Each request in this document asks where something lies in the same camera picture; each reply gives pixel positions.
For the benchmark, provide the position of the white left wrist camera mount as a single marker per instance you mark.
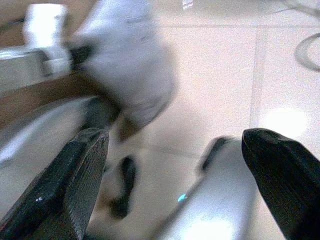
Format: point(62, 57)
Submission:
point(46, 32)

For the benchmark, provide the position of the grey pillow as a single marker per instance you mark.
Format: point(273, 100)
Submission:
point(127, 60)

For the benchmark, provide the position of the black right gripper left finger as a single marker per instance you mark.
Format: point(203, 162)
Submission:
point(57, 190)

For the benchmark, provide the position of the robot right leg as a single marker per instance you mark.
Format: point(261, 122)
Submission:
point(220, 195)

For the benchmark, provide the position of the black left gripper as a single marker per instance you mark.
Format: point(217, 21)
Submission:
point(81, 55)

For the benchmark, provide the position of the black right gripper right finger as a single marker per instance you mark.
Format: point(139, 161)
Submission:
point(287, 180)

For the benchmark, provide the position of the brown round fabric sofa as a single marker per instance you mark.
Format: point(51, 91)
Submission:
point(50, 92)

